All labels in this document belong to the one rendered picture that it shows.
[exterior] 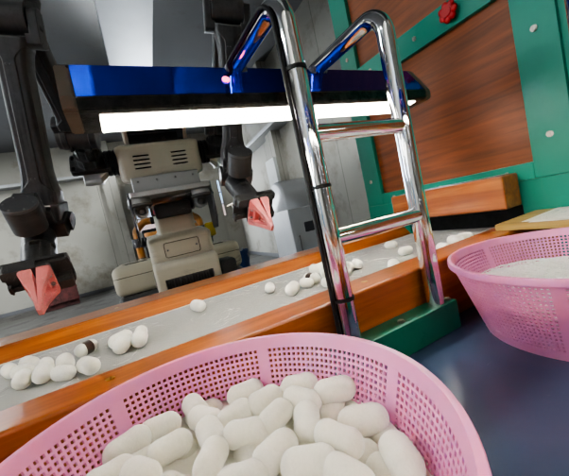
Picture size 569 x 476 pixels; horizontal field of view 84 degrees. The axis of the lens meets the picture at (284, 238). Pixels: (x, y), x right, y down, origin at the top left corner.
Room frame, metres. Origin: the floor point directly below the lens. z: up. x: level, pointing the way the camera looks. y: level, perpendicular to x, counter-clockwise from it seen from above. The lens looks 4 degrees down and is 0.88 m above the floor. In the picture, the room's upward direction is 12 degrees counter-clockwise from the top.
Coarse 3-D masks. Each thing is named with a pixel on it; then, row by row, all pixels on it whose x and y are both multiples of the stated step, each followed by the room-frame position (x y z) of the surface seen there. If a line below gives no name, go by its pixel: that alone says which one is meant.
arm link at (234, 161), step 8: (232, 152) 0.74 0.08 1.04; (240, 152) 0.75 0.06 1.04; (248, 152) 0.76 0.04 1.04; (232, 160) 0.74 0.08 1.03; (240, 160) 0.74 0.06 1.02; (248, 160) 0.75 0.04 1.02; (232, 168) 0.76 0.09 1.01; (240, 168) 0.75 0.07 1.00; (248, 168) 0.76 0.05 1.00; (224, 176) 0.83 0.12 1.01; (232, 176) 0.77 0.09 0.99; (240, 176) 0.76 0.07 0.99; (248, 176) 0.78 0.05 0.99; (224, 184) 0.84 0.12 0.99
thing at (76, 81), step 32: (64, 64) 0.40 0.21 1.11; (64, 96) 0.37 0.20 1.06; (96, 96) 0.38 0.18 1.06; (128, 96) 0.39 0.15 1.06; (160, 96) 0.41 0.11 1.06; (192, 96) 0.43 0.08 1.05; (224, 96) 0.45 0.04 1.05; (256, 96) 0.47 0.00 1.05; (320, 96) 0.52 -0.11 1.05; (352, 96) 0.55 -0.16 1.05; (384, 96) 0.58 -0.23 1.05; (416, 96) 0.62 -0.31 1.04; (96, 128) 0.43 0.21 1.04
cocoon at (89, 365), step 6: (78, 360) 0.38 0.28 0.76; (84, 360) 0.37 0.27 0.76; (90, 360) 0.37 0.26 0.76; (96, 360) 0.37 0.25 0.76; (78, 366) 0.37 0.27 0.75; (84, 366) 0.36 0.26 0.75; (90, 366) 0.37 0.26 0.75; (96, 366) 0.37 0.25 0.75; (84, 372) 0.36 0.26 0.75; (90, 372) 0.37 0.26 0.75
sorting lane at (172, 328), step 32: (352, 256) 0.78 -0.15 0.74; (384, 256) 0.69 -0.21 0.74; (416, 256) 0.63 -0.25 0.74; (256, 288) 0.65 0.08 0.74; (320, 288) 0.54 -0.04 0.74; (160, 320) 0.56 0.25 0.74; (192, 320) 0.52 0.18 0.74; (224, 320) 0.48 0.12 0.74; (64, 352) 0.49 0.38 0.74; (96, 352) 0.46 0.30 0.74; (128, 352) 0.42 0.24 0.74; (0, 384) 0.41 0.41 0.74; (32, 384) 0.38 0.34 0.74; (64, 384) 0.36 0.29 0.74
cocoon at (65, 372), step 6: (60, 366) 0.37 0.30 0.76; (66, 366) 0.37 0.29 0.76; (72, 366) 0.37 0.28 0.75; (54, 372) 0.37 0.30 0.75; (60, 372) 0.37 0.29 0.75; (66, 372) 0.37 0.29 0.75; (72, 372) 0.37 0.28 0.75; (54, 378) 0.37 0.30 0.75; (60, 378) 0.37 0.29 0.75; (66, 378) 0.37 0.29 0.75; (72, 378) 0.37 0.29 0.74
